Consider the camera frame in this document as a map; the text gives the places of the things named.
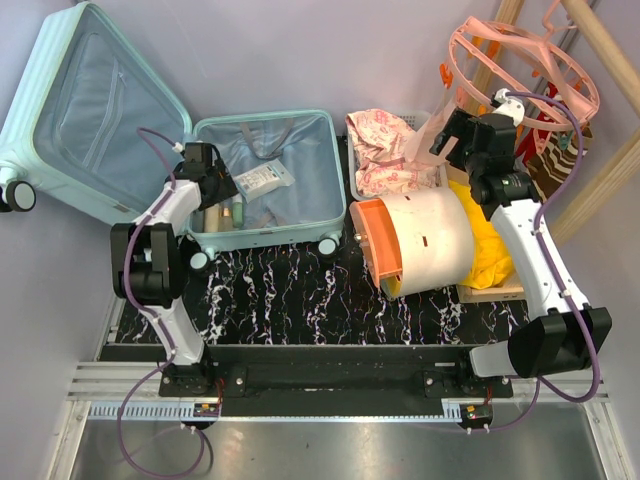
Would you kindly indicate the wooden hanger rack frame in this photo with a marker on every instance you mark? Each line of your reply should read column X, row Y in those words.
column 600, row 209

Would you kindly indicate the frosted gold-collar pump bottle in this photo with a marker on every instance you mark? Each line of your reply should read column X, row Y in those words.
column 226, row 220

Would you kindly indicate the wooden tray base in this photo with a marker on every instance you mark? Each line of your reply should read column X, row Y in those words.
column 509, row 290

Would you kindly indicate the light blue hard-shell suitcase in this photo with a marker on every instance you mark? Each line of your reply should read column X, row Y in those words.
column 72, row 133

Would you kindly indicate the pink round clip hanger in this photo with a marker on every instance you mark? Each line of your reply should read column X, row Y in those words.
column 485, row 56

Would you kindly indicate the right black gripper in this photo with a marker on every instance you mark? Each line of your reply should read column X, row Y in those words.
column 460, row 125

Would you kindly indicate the white round drum box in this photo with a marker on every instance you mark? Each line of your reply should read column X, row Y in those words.
column 414, row 242

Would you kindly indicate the translucent pink plastic bag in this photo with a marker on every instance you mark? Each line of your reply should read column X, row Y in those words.
column 417, row 149

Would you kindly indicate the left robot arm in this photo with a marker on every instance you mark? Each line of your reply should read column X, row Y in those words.
column 148, row 269

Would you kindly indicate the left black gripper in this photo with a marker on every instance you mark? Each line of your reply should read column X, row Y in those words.
column 227, row 187

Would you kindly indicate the cream round bottle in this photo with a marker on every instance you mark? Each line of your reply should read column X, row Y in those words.
column 211, row 219

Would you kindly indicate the white toiletry pack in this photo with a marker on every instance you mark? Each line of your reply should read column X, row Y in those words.
column 263, row 179

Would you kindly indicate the red cloth item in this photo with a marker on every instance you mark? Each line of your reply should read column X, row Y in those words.
column 530, row 140

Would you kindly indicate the pale green tube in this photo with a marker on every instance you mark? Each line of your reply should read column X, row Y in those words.
column 237, row 211

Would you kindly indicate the white perforated plastic basket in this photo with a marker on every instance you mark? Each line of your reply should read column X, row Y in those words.
column 352, row 185

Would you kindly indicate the brown striped cloth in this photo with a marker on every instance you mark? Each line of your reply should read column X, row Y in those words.
column 552, row 161

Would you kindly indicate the black marble pattern mat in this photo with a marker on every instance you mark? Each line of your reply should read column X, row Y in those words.
column 290, row 295

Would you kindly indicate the yellow cloth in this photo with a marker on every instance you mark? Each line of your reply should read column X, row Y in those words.
column 492, row 264

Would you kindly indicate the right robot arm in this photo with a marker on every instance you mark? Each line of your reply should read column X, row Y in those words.
column 564, row 332

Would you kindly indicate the cream pink-print cloth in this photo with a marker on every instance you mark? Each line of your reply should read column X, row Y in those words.
column 385, row 155

